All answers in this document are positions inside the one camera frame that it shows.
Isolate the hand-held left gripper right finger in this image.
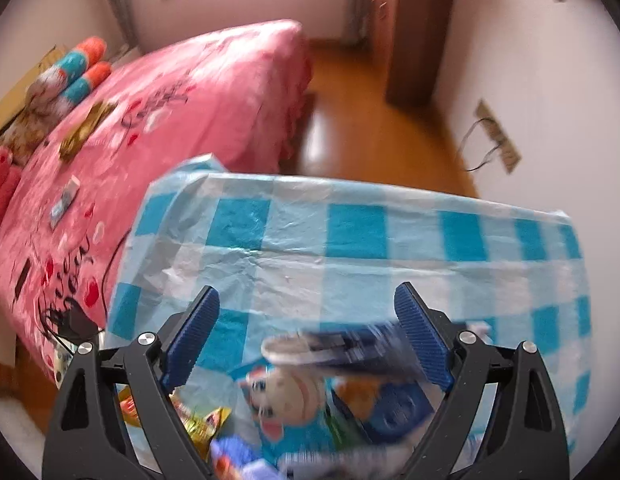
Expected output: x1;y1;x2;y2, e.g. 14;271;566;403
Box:
394;282;570;480

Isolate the grey curtain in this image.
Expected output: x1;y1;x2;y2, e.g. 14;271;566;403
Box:
100;0;142;57

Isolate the brown wooden wardrobe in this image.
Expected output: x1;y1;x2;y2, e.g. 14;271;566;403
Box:
369;0;461;109

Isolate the gold foil wrapper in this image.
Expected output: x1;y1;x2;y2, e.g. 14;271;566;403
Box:
58;101;119;162

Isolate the cartoon print snack packet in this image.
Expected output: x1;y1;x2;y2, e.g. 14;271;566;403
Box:
237;362;375;448

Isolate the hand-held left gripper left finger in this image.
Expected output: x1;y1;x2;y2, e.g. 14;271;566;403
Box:
42;285;221;480

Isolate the pink printed bed sheet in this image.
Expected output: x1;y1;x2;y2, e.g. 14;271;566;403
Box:
0;19;314;387

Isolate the beige plush toy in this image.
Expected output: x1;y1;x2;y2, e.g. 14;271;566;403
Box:
4;67;72;162

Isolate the beige wall power strip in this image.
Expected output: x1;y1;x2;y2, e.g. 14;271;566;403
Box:
473;99;522;176

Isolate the yellow snack wrapper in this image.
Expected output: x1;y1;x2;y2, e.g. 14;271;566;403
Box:
169;394;234;457

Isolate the dark blue snack packet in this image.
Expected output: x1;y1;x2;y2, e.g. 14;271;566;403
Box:
261;321;438;441

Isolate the red pillow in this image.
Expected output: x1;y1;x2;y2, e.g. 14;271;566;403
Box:
0;147;24;242

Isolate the cardboard sheet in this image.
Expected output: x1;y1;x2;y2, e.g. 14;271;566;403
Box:
0;45;71;142

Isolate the blue checkered tablecloth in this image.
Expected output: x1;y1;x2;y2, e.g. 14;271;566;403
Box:
106;155;593;480

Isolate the black charger with cable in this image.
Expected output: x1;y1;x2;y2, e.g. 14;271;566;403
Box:
56;230;137;342

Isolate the small white blue packet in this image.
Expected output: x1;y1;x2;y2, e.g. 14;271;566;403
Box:
49;176;81;227

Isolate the black wall cable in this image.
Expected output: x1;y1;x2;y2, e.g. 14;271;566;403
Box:
457;117;506;174

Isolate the purple wrapper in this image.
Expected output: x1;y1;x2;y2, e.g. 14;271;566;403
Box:
210;435;283;480

